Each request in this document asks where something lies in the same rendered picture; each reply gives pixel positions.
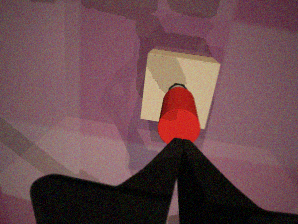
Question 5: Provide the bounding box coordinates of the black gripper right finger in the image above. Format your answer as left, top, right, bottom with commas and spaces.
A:
177, 139, 298, 224

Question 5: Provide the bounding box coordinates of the beige square block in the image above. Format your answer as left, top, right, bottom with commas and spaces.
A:
140, 49, 220, 129

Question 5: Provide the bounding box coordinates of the red marker cap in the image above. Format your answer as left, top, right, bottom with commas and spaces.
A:
158, 87, 201, 144

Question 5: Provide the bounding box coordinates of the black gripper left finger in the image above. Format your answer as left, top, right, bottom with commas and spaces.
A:
30, 138, 183, 224

